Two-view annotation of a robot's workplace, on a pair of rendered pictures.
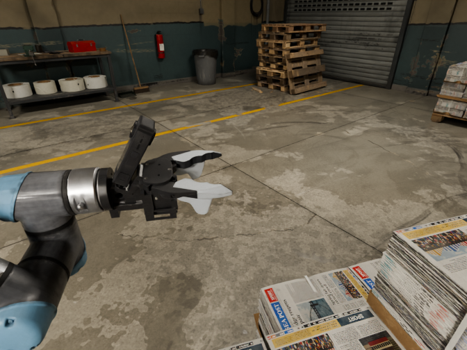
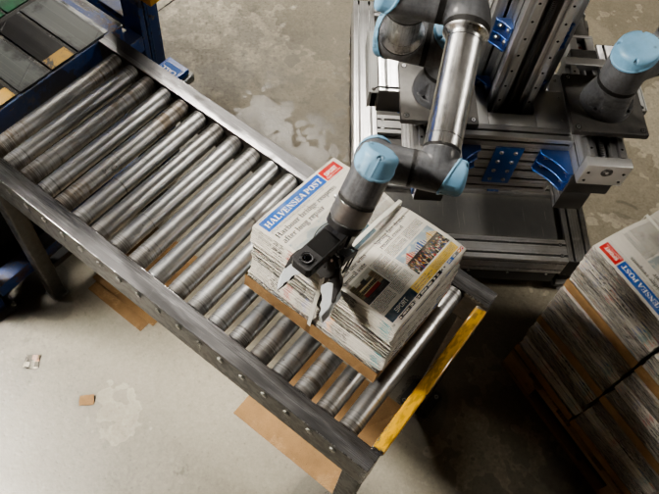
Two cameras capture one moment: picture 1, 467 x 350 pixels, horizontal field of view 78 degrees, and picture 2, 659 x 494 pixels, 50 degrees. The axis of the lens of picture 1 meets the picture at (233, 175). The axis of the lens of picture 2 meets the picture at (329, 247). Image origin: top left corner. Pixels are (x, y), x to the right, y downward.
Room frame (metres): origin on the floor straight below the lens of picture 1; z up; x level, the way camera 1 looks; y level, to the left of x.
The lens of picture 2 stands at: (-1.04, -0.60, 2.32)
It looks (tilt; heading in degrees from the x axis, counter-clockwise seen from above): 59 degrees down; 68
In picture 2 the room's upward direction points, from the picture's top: 9 degrees clockwise
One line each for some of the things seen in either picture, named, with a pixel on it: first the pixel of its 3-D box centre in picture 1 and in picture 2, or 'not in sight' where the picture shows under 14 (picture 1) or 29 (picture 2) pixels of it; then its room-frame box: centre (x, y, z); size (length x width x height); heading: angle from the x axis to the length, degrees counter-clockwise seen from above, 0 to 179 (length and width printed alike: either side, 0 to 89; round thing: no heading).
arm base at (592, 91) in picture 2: not in sight; (612, 91); (0.21, 0.55, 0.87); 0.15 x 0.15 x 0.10
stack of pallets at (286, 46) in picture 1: (289, 55); not in sight; (7.07, -1.27, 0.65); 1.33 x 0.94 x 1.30; 132
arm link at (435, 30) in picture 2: not in sight; (448, 48); (-0.27, 0.68, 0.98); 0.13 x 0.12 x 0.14; 154
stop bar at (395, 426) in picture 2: not in sight; (432, 376); (-0.55, -0.14, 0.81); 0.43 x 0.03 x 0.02; 38
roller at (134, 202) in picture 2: not in sight; (161, 179); (-1.08, 0.54, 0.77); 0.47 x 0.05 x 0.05; 38
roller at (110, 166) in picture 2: not in sight; (126, 153); (-1.16, 0.64, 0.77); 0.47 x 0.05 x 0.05; 38
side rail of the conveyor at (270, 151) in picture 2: not in sight; (280, 170); (-0.75, 0.54, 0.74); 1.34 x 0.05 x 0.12; 128
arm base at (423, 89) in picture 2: not in sight; (441, 79); (-0.27, 0.67, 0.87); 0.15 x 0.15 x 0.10
